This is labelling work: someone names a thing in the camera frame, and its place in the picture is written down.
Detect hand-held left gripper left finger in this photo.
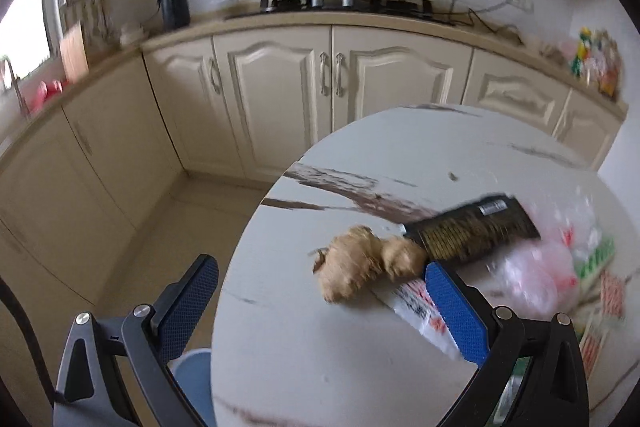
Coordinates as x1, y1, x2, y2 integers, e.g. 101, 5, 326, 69
54, 253, 220, 427

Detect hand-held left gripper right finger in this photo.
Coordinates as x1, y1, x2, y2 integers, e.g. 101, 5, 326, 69
424, 261, 591, 427

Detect white packet with red print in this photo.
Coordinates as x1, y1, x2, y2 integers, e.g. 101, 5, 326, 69
382, 279, 463, 361

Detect light blue trash bin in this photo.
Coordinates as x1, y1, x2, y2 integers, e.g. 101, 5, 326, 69
166, 349, 215, 427

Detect red checkered sachet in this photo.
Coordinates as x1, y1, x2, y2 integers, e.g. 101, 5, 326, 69
597, 269, 627, 326
575, 319, 609, 384

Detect pink white plastic bag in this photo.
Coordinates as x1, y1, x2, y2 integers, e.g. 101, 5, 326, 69
487, 197, 604, 324

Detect dark patterned packet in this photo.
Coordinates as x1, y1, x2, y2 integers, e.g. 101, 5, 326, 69
401, 193, 542, 267

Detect ginger root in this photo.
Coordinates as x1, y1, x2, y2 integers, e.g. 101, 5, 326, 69
312, 226, 427, 306

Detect green checkered noodle packet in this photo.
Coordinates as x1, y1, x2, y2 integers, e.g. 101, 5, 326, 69
572, 234, 617, 286

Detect red plastic items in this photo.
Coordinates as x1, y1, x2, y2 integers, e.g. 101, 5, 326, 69
29, 79, 64, 108

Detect white dishes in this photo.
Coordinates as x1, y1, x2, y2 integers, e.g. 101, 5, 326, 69
119, 24, 151, 46

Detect wooden cutting board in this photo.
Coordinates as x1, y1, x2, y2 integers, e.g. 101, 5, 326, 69
58, 21, 90, 83

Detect metal faucet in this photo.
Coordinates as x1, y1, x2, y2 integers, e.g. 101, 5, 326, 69
0, 56, 29, 118

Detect group of condiment bottles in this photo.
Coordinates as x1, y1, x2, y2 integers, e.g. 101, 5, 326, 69
569, 27, 624, 98

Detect black kettle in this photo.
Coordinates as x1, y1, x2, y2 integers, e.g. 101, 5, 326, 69
158, 0, 192, 32

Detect window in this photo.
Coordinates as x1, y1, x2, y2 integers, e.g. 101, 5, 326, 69
0, 0, 54, 84

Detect black cable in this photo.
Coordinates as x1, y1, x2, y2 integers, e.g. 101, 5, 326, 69
0, 274, 59, 409

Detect black power cord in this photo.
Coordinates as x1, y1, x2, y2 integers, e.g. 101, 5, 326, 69
430, 0, 527, 46

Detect wall utensil rack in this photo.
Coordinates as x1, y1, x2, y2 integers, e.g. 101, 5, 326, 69
62, 0, 124, 48

